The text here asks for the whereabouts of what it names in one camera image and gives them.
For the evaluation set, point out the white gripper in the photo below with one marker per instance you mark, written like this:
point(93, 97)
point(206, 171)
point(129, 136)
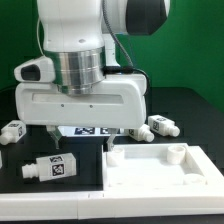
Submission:
point(116, 102)

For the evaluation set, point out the white square table top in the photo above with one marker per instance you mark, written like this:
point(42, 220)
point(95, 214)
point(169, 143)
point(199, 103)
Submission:
point(158, 166)

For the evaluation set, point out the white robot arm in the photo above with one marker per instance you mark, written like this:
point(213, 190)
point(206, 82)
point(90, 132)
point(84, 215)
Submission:
point(77, 81)

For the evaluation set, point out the white sheet with tags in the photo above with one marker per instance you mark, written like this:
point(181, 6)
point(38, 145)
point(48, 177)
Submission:
point(71, 131)

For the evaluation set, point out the white L-shaped obstacle fence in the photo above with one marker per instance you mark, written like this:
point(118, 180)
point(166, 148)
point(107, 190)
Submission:
point(189, 200)

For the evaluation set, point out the white part at left edge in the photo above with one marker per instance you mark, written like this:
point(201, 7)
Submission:
point(0, 160)

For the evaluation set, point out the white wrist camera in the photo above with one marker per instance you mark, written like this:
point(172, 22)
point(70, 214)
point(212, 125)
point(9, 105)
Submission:
point(36, 70)

